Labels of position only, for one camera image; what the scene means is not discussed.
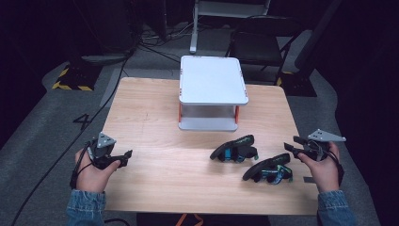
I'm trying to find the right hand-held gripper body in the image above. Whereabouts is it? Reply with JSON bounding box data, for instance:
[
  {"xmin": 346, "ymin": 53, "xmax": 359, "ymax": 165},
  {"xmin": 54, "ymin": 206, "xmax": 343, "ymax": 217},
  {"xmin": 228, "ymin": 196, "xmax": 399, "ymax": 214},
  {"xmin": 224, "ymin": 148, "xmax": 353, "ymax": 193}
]
[{"xmin": 300, "ymin": 128, "xmax": 347, "ymax": 163}]

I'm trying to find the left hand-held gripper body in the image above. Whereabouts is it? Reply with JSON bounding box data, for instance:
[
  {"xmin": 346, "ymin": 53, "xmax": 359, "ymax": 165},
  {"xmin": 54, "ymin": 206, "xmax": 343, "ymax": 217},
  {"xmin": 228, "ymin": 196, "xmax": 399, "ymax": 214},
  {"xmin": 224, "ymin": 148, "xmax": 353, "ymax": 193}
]
[{"xmin": 86, "ymin": 131, "xmax": 127, "ymax": 170}]

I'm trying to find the black sandal with blue straps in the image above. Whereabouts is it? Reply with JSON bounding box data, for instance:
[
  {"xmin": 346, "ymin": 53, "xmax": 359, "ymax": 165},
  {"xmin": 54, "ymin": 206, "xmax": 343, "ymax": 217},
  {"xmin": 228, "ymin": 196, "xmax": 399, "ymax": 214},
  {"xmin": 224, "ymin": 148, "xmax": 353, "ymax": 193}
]
[
  {"xmin": 209, "ymin": 134, "xmax": 260, "ymax": 165},
  {"xmin": 241, "ymin": 153, "xmax": 295, "ymax": 186}
]

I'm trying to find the white two-tier shoe rack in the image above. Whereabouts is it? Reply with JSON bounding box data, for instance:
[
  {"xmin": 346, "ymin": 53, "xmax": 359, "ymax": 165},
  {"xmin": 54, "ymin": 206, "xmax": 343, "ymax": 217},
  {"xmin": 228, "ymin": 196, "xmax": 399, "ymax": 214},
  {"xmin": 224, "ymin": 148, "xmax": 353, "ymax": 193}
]
[{"xmin": 177, "ymin": 55, "xmax": 250, "ymax": 133}]

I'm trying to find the person's right hand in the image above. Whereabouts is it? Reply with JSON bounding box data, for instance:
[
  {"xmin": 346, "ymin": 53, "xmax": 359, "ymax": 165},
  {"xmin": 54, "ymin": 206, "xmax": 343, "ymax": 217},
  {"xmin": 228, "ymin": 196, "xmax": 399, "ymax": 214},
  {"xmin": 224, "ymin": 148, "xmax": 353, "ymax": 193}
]
[{"xmin": 295, "ymin": 141, "xmax": 342, "ymax": 193}]

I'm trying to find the person's left hand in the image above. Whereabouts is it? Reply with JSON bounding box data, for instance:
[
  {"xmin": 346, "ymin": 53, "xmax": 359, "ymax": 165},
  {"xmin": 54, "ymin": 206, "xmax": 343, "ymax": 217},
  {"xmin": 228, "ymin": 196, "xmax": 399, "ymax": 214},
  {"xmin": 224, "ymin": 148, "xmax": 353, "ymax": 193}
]
[{"xmin": 74, "ymin": 147, "xmax": 122, "ymax": 193}]

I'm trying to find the dark stand with striped base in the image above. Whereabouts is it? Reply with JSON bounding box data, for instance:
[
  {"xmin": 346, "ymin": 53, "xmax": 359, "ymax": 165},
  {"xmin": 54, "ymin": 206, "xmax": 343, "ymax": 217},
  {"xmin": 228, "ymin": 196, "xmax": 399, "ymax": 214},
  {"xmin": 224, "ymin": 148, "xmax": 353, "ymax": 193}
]
[{"xmin": 275, "ymin": 0, "xmax": 343, "ymax": 98}]

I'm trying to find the yellow-black striped stand base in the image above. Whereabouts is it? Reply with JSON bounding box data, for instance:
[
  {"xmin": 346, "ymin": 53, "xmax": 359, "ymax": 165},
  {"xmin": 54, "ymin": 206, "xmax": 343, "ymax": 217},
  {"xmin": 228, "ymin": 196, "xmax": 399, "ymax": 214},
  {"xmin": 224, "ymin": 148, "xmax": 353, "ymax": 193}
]
[{"xmin": 51, "ymin": 63, "xmax": 104, "ymax": 92}]

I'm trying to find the black folding chair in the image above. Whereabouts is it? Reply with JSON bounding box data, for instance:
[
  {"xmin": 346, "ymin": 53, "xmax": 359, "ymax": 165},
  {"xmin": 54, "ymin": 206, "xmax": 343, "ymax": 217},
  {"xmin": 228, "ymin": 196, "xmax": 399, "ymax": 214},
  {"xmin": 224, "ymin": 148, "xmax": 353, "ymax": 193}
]
[{"xmin": 224, "ymin": 14, "xmax": 305, "ymax": 87}]

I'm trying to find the white metal stand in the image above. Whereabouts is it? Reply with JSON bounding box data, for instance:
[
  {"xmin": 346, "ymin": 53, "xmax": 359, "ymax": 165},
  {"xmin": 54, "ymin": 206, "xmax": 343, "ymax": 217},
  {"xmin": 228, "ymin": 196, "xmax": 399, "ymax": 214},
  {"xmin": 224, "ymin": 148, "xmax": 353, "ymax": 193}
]
[{"xmin": 188, "ymin": 0, "xmax": 273, "ymax": 56}]

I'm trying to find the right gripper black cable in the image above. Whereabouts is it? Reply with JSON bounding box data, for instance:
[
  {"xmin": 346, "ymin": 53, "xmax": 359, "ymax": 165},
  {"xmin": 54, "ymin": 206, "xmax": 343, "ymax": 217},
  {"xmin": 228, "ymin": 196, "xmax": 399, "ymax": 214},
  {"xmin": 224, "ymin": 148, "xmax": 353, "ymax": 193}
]
[{"xmin": 324, "ymin": 141, "xmax": 345, "ymax": 186}]

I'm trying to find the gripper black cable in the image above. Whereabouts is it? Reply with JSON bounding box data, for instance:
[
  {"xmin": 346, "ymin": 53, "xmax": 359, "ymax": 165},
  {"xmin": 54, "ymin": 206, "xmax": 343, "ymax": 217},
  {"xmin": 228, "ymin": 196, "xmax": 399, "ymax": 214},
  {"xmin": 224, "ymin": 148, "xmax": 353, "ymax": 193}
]
[
  {"xmin": 69, "ymin": 140, "xmax": 95, "ymax": 190},
  {"xmin": 324, "ymin": 141, "xmax": 345, "ymax": 186}
]

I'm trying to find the long black floor cable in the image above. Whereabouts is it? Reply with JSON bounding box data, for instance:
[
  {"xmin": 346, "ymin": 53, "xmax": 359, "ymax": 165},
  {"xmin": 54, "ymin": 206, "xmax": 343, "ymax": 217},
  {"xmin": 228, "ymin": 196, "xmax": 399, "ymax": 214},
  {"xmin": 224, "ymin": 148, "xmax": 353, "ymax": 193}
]
[{"xmin": 9, "ymin": 46, "xmax": 136, "ymax": 226}]

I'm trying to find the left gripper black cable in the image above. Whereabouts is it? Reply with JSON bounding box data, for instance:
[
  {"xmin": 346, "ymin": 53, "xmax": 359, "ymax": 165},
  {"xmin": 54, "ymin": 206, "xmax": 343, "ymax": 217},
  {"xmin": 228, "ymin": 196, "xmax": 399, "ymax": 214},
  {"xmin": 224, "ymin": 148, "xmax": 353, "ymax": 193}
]
[{"xmin": 69, "ymin": 140, "xmax": 95, "ymax": 190}]

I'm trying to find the orange strap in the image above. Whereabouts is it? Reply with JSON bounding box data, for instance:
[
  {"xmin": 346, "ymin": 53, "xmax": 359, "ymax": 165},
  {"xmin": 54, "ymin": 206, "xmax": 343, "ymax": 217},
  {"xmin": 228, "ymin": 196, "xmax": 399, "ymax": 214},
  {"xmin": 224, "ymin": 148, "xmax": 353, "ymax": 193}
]
[{"xmin": 174, "ymin": 213, "xmax": 205, "ymax": 226}]

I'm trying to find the bundle of floor cables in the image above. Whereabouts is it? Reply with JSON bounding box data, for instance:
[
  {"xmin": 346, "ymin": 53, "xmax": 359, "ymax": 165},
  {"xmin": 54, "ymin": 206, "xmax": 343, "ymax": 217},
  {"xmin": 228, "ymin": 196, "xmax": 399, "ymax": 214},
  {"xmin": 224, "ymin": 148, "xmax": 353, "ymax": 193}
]
[{"xmin": 136, "ymin": 20, "xmax": 196, "ymax": 64}]

